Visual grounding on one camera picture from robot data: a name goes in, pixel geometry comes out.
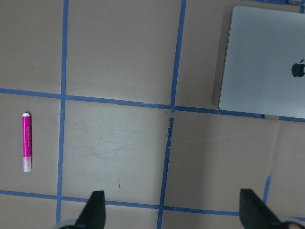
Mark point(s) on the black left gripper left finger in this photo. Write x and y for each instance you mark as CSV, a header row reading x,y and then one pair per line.
x,y
93,215

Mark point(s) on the silver laptop notebook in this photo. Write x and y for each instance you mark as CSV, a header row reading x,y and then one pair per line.
x,y
264,69

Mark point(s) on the pink highlighter pen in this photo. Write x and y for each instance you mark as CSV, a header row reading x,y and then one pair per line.
x,y
27,142

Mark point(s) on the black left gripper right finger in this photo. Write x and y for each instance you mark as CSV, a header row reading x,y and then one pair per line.
x,y
254,214

